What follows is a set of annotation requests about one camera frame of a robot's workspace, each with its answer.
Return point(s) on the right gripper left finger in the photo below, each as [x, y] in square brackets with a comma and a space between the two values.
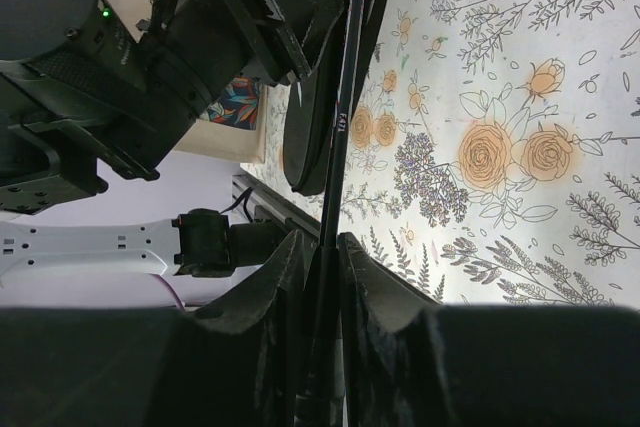
[230, 363]

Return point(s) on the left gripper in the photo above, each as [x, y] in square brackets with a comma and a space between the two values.
[197, 45]

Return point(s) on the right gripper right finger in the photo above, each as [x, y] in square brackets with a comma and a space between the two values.
[412, 362]

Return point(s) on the badminton racket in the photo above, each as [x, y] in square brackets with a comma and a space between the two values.
[320, 391]

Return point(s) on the black racket cover bag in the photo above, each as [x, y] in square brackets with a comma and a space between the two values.
[311, 106]

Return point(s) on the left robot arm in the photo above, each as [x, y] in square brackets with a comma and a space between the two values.
[125, 82]

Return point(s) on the beige canvas tote bag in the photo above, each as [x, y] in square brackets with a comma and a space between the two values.
[207, 137]

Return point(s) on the floral table mat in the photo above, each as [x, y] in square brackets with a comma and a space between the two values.
[494, 151]

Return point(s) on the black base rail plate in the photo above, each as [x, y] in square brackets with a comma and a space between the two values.
[254, 201]

